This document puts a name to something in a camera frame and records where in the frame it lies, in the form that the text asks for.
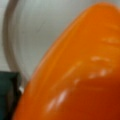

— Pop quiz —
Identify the orange carrot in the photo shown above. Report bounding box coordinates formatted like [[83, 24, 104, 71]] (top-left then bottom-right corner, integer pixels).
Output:
[[13, 3, 120, 120]]

